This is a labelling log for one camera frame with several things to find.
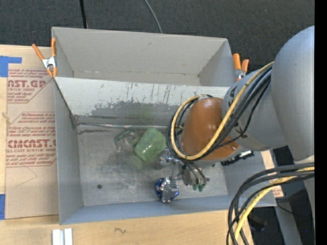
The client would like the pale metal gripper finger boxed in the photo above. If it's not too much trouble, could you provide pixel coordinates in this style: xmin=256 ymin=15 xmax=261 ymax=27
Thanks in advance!
xmin=160 ymin=178 xmax=172 ymax=204
xmin=170 ymin=179 xmax=180 ymax=199

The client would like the blue shiny small object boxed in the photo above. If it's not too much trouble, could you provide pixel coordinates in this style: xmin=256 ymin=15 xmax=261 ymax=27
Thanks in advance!
xmin=154 ymin=178 xmax=180 ymax=202

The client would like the green glass cup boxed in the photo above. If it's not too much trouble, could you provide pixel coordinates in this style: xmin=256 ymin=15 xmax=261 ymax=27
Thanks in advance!
xmin=133 ymin=126 xmax=168 ymax=162

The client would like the grey metal bin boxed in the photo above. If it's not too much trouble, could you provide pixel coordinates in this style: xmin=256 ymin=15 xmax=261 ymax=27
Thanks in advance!
xmin=51 ymin=26 xmax=277 ymax=226

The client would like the clear glass thing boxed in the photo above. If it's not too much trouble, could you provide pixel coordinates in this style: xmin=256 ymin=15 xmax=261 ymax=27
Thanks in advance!
xmin=113 ymin=129 xmax=141 ymax=153

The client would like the brown cardboard board, red print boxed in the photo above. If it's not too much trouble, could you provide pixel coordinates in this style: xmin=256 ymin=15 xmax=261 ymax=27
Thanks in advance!
xmin=0 ymin=44 xmax=60 ymax=221

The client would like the black cylinder on white bracket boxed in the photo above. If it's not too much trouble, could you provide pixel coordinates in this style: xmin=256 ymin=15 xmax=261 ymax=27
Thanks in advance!
xmin=220 ymin=150 xmax=255 ymax=166

